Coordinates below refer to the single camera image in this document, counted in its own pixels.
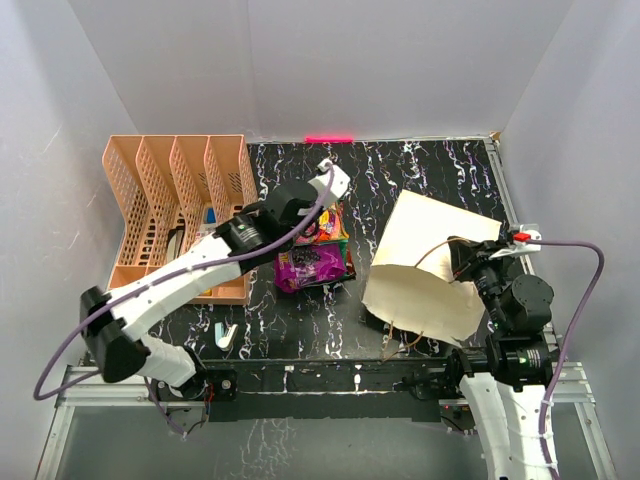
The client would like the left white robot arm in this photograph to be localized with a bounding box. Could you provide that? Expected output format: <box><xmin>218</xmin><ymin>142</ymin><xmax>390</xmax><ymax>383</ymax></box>
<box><xmin>82</xmin><ymin>179</ymin><xmax>344</xmax><ymax>399</ymax></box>

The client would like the aluminium frame rail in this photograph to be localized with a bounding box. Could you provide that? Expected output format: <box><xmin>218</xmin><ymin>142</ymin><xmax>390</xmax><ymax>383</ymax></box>
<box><xmin>55</xmin><ymin>362</ymin><xmax>616</xmax><ymax>479</ymax></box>

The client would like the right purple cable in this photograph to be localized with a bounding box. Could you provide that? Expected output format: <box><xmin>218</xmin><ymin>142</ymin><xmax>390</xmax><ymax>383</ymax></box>
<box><xmin>419</xmin><ymin>238</ymin><xmax>607</xmax><ymax>480</ymax></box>

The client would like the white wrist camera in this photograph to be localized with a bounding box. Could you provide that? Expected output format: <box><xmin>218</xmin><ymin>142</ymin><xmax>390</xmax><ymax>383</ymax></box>
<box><xmin>489</xmin><ymin>224</ymin><xmax>542</xmax><ymax>260</ymax></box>
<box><xmin>308</xmin><ymin>158</ymin><xmax>350</xmax><ymax>209</ymax></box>

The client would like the orange fox's fruits candy bag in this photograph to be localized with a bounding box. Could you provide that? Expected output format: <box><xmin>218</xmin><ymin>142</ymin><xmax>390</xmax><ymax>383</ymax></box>
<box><xmin>294</xmin><ymin>202</ymin><xmax>347</xmax><ymax>246</ymax></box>

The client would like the black white stapler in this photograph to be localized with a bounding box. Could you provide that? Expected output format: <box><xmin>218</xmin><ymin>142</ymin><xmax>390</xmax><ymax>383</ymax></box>
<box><xmin>165</xmin><ymin>225</ymin><xmax>185</xmax><ymax>263</ymax></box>

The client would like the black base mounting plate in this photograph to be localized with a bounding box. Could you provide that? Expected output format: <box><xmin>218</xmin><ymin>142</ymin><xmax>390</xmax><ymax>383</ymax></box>
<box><xmin>152</xmin><ymin>357</ymin><xmax>474</xmax><ymax>430</ymax></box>

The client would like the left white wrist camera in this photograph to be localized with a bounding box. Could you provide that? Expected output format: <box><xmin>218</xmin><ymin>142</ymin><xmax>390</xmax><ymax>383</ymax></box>
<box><xmin>308</xmin><ymin>158</ymin><xmax>350</xmax><ymax>209</ymax></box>

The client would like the brown paper bag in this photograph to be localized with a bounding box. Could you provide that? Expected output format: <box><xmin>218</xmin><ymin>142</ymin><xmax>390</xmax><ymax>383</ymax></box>
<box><xmin>362</xmin><ymin>190</ymin><xmax>501</xmax><ymax>356</ymax></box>

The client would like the pink plastic file organizer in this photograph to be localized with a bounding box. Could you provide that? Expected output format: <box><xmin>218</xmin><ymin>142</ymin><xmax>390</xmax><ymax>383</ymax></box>
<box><xmin>102</xmin><ymin>134</ymin><xmax>258</xmax><ymax>289</ymax></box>

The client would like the purple snack bag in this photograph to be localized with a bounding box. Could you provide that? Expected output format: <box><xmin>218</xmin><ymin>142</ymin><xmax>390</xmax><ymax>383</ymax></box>
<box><xmin>274</xmin><ymin>243</ymin><xmax>347</xmax><ymax>293</ymax></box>

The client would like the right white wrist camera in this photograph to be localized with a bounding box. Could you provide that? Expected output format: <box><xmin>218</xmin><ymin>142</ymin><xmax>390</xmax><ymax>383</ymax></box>
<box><xmin>489</xmin><ymin>224</ymin><xmax>542</xmax><ymax>260</ymax></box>

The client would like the red doritos snack bag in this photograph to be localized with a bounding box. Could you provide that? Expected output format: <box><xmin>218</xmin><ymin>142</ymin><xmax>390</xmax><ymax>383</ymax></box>
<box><xmin>344</xmin><ymin>246</ymin><xmax>357</xmax><ymax>280</ymax></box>

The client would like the red light strip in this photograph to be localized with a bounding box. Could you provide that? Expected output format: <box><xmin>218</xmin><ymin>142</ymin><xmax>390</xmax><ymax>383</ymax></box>
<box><xmin>304</xmin><ymin>135</ymin><xmax>354</xmax><ymax>144</ymax></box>

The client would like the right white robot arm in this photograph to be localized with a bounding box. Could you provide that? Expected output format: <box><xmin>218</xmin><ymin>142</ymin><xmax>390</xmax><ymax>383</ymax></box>
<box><xmin>445</xmin><ymin>233</ymin><xmax>559</xmax><ymax>479</ymax></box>

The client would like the white plastic hook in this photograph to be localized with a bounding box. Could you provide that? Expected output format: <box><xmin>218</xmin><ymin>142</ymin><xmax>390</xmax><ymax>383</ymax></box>
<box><xmin>214</xmin><ymin>322</ymin><xmax>238</xmax><ymax>352</ymax></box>

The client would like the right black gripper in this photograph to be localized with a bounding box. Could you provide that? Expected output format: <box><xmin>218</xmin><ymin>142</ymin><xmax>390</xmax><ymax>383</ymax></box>
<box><xmin>448</xmin><ymin>234</ymin><xmax>516</xmax><ymax>329</ymax></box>

